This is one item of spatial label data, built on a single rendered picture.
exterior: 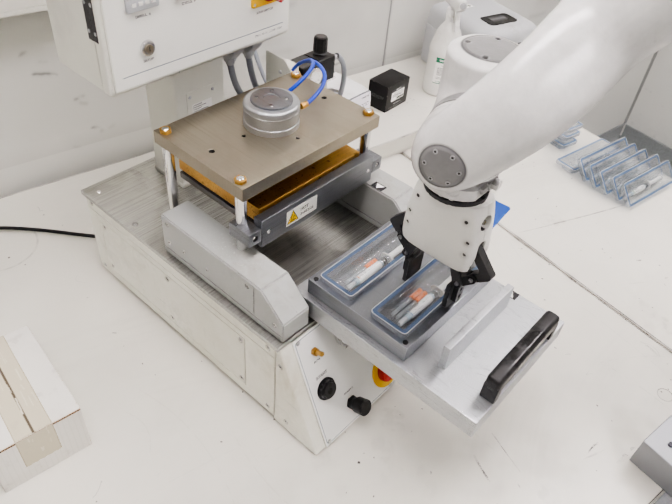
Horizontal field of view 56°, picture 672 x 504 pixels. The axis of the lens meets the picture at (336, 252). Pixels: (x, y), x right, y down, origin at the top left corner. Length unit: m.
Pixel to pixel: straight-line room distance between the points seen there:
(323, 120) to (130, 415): 0.52
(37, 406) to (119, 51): 0.48
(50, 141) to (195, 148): 0.62
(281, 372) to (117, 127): 0.78
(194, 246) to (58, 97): 0.60
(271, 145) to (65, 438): 0.48
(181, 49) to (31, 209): 0.59
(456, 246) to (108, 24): 0.50
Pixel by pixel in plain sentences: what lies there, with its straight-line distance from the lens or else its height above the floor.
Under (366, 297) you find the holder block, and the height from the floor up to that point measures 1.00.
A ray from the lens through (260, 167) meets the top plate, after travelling 0.83.
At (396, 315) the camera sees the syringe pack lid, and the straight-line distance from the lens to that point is 0.80.
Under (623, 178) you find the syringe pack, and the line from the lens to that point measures 1.58.
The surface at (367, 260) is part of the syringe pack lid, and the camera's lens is 0.86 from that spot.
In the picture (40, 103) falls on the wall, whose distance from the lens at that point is 1.40.
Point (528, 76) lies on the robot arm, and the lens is 0.56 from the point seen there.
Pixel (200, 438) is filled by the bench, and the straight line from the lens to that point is 0.99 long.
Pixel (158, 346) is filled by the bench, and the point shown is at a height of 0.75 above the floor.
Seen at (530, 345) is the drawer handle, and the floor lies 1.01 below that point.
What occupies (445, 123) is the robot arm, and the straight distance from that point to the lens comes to 0.58.
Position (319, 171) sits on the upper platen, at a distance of 0.92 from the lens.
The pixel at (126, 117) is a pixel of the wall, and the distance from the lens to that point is 1.48.
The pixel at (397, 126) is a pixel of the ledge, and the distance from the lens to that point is 1.56.
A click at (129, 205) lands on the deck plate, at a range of 1.08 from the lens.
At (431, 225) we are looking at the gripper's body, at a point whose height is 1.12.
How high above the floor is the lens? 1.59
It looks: 42 degrees down
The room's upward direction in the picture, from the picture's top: 6 degrees clockwise
